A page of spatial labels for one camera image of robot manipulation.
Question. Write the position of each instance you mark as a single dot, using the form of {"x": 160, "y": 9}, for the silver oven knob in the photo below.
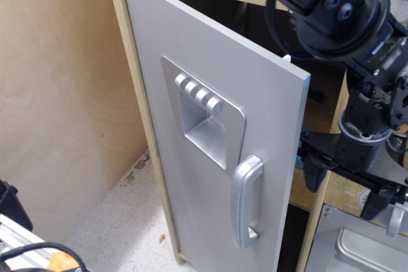
{"x": 397, "y": 223}

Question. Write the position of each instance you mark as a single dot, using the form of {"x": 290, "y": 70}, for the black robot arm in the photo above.
{"x": 371, "y": 43}

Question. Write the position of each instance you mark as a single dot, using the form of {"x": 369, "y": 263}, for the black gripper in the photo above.
{"x": 365, "y": 162}

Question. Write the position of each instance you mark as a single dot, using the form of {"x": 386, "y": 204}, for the teal toy bowl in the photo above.
{"x": 299, "y": 162}

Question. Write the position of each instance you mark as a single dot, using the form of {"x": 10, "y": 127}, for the aluminium rail base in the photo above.
{"x": 21, "y": 250}

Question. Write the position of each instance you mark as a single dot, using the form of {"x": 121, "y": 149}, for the grey oven door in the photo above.
{"x": 323, "y": 255}

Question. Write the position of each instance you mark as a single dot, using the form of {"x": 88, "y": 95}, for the silver fridge door handle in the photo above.
{"x": 242, "y": 182}

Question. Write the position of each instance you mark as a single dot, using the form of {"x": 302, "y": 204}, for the orange tape piece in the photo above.
{"x": 61, "y": 261}

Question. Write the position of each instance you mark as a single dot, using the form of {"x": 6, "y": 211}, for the grey fridge door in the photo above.
{"x": 271, "y": 92}

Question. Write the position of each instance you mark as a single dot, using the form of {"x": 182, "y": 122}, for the orange toy carrot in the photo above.
{"x": 317, "y": 96}

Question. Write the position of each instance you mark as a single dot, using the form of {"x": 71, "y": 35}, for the black box left edge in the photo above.
{"x": 12, "y": 208}

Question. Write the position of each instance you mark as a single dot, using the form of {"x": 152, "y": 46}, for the wooden toy kitchen frame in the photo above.
{"x": 304, "y": 206}

